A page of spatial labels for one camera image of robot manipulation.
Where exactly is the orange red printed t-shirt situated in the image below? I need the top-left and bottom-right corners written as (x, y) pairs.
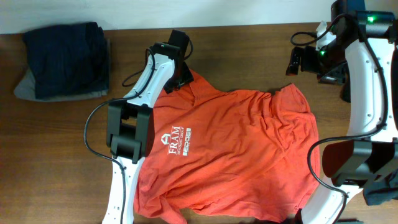
top-left (134, 74), bottom-right (320, 223)

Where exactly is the navy blue garment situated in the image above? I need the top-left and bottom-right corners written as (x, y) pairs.
top-left (22, 22), bottom-right (109, 100)

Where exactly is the grey garment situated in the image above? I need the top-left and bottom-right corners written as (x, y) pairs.
top-left (13, 39), bottom-right (111, 103)

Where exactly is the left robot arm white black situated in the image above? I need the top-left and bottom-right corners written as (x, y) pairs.
top-left (103, 42), bottom-right (193, 223)

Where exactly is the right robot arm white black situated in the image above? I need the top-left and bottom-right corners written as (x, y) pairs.
top-left (286, 1), bottom-right (397, 223)

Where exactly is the pile of dark clothes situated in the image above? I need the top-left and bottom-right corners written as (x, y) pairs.
top-left (363, 170), bottom-right (397, 206)

